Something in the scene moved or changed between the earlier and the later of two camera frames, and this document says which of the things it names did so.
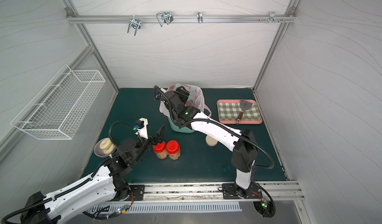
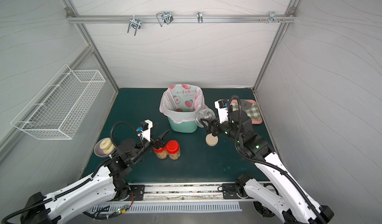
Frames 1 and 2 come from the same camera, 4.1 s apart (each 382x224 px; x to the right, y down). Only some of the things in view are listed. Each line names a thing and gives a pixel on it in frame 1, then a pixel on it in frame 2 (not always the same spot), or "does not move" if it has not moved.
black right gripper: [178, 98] → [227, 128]
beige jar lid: [211, 141] does not move
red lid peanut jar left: [160, 150] does not move
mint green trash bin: [183, 129] does not move
